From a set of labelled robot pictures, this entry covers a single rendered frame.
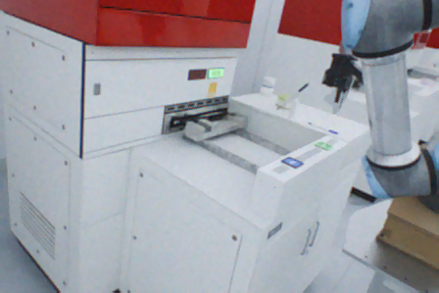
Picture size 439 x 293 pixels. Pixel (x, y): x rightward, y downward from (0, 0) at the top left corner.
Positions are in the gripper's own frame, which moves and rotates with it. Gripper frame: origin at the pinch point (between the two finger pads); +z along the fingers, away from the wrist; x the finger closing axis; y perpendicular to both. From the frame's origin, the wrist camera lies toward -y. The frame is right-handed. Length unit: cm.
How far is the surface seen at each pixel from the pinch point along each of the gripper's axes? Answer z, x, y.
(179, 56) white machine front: -7, 25, 59
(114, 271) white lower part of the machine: 90, 49, 59
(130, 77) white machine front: 0, 48, 59
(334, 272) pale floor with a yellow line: 111, -64, -9
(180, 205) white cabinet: 38, 46, 28
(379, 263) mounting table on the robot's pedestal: 29, 31, -32
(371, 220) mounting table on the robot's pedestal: 28.7, 10.7, -24.6
